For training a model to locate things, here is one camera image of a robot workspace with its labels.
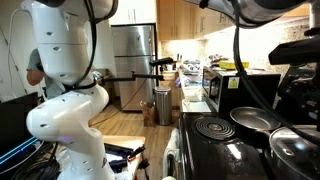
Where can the clear plastic container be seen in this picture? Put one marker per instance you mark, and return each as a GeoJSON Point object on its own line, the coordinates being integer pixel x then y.
{"type": "Point", "coordinates": [192, 92]}

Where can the light wooden table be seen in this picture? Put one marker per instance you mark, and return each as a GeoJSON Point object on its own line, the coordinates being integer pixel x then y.
{"type": "Point", "coordinates": [123, 140]}

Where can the black microwave oven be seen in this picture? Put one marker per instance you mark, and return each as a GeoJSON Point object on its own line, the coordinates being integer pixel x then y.
{"type": "Point", "coordinates": [246, 90]}

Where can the white wall cabinets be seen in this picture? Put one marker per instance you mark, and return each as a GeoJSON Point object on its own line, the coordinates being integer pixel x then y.
{"type": "Point", "coordinates": [133, 11]}

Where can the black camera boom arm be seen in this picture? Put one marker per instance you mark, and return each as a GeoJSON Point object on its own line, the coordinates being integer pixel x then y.
{"type": "Point", "coordinates": [146, 76]}

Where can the black computer monitor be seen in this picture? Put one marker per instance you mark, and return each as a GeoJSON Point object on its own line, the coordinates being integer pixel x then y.
{"type": "Point", "coordinates": [16, 123]}

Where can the purple item on counter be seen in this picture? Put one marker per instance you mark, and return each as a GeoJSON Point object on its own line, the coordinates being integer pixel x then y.
{"type": "Point", "coordinates": [178, 82]}

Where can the stainless steel trash can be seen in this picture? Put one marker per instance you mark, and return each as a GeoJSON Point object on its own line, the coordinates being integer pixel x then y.
{"type": "Point", "coordinates": [163, 106]}

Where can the brown paper bag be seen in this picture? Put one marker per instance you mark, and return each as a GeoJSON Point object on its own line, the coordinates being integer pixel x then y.
{"type": "Point", "coordinates": [149, 115]}

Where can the grey frying pan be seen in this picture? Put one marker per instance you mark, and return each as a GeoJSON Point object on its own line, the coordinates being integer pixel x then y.
{"type": "Point", "coordinates": [253, 118]}

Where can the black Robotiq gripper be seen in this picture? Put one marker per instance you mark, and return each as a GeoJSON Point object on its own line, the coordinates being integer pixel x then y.
{"type": "Point", "coordinates": [317, 96]}

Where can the black coil burner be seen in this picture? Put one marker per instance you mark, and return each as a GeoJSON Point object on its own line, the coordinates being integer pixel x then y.
{"type": "Point", "coordinates": [213, 128]}

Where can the stainless steel refrigerator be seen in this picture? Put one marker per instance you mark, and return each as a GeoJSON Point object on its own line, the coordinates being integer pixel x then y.
{"type": "Point", "coordinates": [133, 43]}

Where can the glass pot lid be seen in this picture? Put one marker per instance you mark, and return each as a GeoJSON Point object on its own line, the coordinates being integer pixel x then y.
{"type": "Point", "coordinates": [296, 156]}

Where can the white hanging towel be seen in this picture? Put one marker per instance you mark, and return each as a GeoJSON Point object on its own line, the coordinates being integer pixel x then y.
{"type": "Point", "coordinates": [171, 146]}

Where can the wooden wall cabinets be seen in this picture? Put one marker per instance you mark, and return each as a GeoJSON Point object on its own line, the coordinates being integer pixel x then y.
{"type": "Point", "coordinates": [176, 20]}

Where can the blue light strip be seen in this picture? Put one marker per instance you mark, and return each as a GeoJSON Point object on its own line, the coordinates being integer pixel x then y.
{"type": "Point", "coordinates": [20, 148]}

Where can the black camera on boom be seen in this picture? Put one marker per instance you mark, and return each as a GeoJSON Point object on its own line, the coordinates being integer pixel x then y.
{"type": "Point", "coordinates": [161, 61]}

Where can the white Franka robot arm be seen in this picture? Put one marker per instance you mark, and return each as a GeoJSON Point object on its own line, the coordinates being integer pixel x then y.
{"type": "Point", "coordinates": [66, 120]}

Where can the person in grey shirt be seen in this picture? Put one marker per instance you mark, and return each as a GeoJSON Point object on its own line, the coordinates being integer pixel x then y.
{"type": "Point", "coordinates": [33, 66]}

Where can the black electric stove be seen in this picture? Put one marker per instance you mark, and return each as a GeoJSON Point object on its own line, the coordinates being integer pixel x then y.
{"type": "Point", "coordinates": [216, 156]}

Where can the yellow box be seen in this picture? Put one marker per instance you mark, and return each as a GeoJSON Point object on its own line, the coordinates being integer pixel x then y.
{"type": "Point", "coordinates": [233, 65]}

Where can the black and blue tool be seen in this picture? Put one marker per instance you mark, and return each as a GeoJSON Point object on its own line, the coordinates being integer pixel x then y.
{"type": "Point", "coordinates": [116, 165]}

